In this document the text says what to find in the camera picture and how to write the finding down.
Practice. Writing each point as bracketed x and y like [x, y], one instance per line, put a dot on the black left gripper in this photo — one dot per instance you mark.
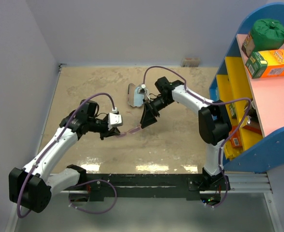
[113, 131]

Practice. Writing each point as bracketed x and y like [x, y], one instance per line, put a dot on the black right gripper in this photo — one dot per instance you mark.
[150, 111]

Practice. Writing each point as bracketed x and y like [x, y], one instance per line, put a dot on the pink transparent sunglasses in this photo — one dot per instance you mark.
[130, 131]

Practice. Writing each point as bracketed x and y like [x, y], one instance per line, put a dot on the printed glasses case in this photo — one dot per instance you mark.
[130, 94]

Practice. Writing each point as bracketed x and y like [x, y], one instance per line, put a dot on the light blue cleaning cloth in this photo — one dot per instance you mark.
[138, 99]

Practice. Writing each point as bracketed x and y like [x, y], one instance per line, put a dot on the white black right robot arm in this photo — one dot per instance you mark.
[214, 124]

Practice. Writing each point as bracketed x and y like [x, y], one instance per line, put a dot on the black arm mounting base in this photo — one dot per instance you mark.
[191, 187]

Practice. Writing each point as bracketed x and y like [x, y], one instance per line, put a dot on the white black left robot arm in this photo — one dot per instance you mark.
[57, 149]

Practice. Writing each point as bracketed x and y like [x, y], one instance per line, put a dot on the green box in shelf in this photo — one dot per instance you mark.
[232, 111]

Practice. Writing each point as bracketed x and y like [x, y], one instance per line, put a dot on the orange box on shelf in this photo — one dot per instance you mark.
[235, 138]

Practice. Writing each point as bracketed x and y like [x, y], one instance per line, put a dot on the dark foil snack packet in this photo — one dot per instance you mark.
[251, 122]

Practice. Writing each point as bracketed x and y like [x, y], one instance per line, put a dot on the blue pink yellow shelf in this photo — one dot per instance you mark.
[232, 81]

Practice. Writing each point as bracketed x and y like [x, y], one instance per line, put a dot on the small brown printed box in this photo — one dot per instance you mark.
[248, 45]

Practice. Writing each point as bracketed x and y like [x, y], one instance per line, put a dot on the orange green snack box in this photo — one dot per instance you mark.
[265, 64]

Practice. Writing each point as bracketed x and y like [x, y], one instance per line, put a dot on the green wrapped package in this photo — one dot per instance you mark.
[267, 34]

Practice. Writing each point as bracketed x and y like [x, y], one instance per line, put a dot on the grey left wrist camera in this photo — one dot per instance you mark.
[115, 118]

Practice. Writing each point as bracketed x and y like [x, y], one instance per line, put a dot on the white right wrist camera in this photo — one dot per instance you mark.
[142, 90]

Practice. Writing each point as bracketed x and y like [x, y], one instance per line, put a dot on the aluminium table edge rail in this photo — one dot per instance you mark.
[41, 143]

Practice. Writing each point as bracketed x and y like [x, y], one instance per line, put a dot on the aluminium front frame rail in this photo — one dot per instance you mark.
[239, 184]

